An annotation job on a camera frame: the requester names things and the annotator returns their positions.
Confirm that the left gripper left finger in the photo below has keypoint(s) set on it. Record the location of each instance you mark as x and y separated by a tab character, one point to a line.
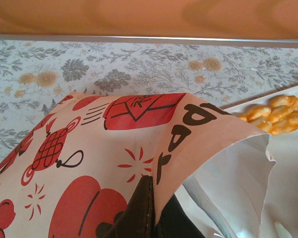
139	215

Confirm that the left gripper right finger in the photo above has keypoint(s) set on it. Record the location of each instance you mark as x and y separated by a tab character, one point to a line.
175	220

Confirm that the red white paper bag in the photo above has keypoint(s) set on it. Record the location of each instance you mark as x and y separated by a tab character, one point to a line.
89	148

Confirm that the twisted orange fake bread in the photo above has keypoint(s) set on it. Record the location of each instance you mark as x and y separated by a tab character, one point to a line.
275	116

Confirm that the pale pink plastic tray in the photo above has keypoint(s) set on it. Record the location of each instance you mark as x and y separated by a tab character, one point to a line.
288	161

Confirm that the floral tablecloth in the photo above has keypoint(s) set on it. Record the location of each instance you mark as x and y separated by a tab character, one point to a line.
139	69

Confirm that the aluminium table edge bar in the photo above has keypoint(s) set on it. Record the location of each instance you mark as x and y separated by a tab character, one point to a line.
139	39

